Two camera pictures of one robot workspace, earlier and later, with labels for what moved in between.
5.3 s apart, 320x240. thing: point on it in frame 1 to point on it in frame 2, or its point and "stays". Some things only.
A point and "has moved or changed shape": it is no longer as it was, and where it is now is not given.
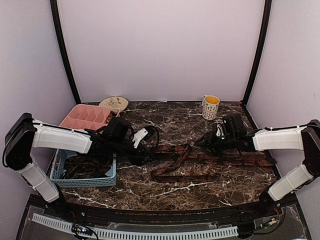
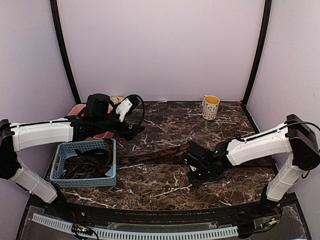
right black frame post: (267, 7) stays
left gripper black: (140, 154) to (132, 132)
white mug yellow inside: (210, 105) stays
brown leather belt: (251, 158) has moved or changed shape
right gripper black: (209, 139) to (196, 182)
